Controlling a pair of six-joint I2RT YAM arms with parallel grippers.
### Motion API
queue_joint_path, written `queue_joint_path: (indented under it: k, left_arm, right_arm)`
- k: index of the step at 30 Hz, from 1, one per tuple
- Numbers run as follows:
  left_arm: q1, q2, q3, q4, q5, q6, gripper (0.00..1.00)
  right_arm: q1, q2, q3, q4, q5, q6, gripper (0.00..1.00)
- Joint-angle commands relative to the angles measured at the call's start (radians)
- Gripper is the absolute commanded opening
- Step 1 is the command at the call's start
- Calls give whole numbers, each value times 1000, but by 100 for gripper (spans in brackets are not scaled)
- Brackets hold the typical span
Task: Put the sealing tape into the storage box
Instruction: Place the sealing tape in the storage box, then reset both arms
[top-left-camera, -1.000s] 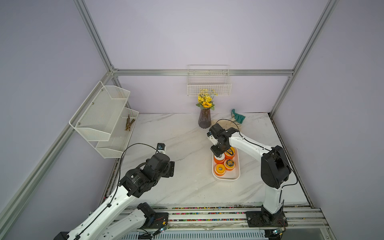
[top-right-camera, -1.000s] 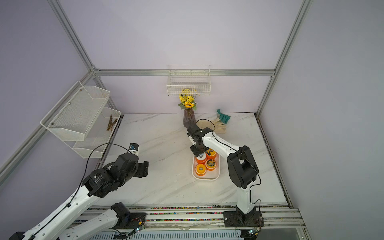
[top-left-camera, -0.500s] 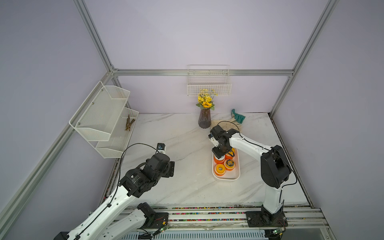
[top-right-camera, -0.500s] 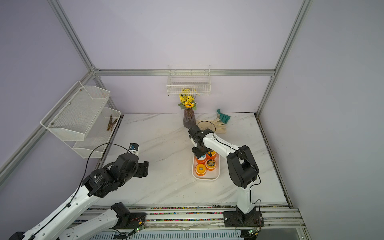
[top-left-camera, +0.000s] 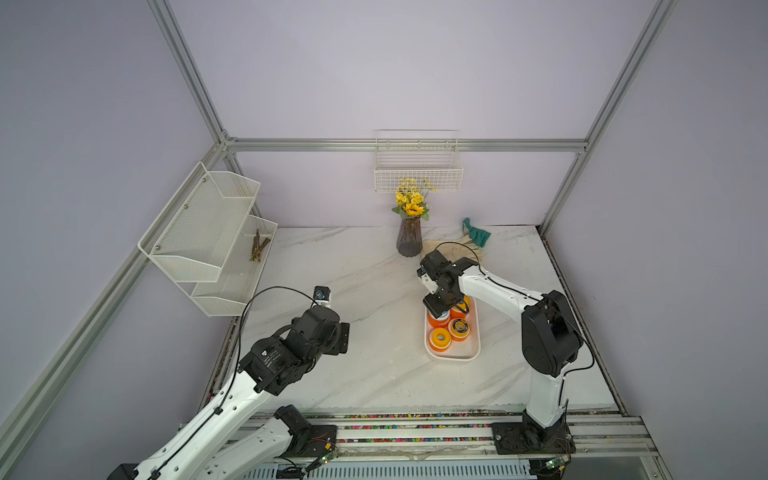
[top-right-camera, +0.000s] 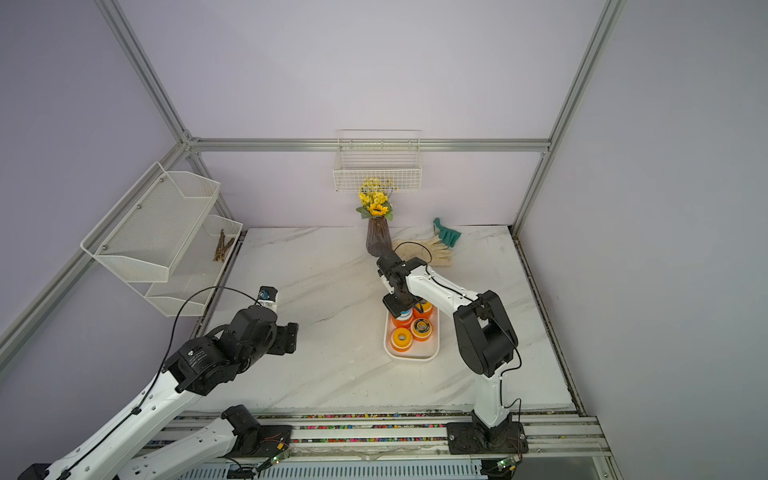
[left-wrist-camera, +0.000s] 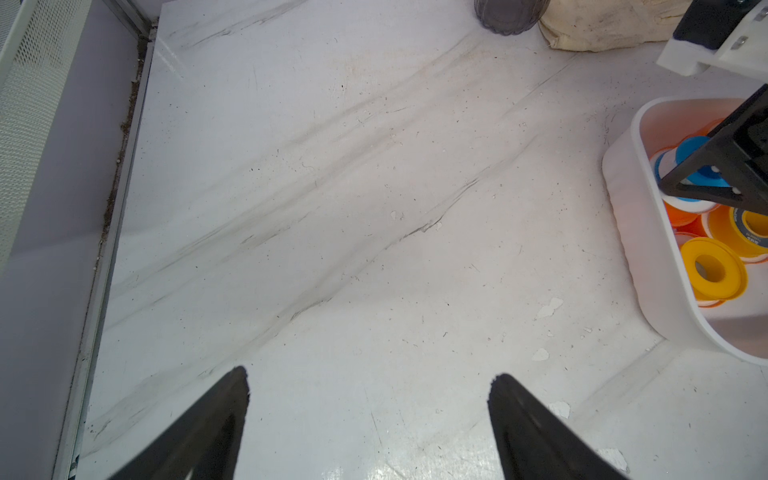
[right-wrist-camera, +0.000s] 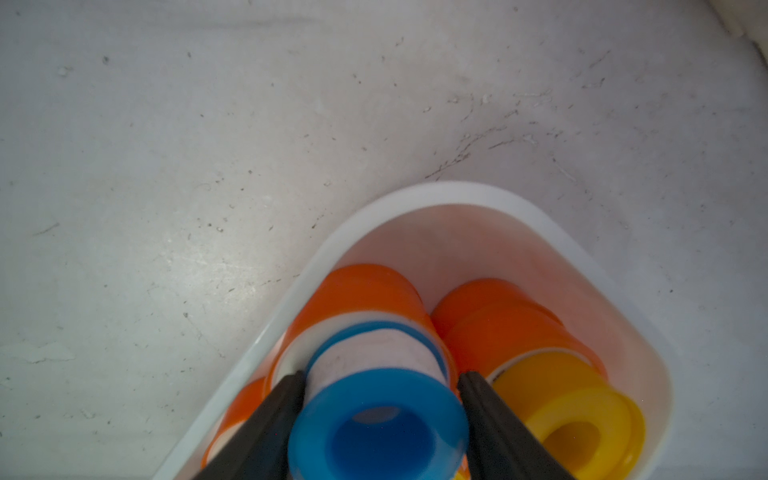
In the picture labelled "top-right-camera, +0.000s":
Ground orange sealing tape roll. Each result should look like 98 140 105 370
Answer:
389 316 414 329
412 301 433 319

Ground small black yellow tape roll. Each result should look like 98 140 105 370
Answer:
411 318 433 341

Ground yellow sealing tape roll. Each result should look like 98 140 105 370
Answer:
389 327 413 353

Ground blue sealing tape roll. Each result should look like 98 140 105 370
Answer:
396 309 413 321

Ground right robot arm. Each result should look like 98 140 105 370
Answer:
376 250 519 429

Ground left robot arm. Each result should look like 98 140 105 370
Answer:
20 304 299 479

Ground white storage box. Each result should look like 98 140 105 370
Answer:
383 304 440 362

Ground cream cotton glove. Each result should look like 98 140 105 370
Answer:
393 236 453 267

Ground purple glass vase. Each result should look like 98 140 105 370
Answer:
366 217 392 258

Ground brown sticks bundle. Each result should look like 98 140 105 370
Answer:
214 229 236 262

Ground yellow artificial flowers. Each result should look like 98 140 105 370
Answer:
356 177 396 220

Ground lower white mesh shelf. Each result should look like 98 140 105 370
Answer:
143 215 243 317

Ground white mesh shelf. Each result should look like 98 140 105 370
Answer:
143 215 243 317
80 163 220 283

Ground upper white mesh shelf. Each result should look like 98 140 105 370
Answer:
80 163 220 283

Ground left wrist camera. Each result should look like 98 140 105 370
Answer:
257 286 278 312

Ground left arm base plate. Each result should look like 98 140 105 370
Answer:
221 405 293 458

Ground white wire wall basket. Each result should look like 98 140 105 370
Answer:
333 129 423 193

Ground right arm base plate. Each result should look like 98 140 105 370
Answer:
446 413 529 455

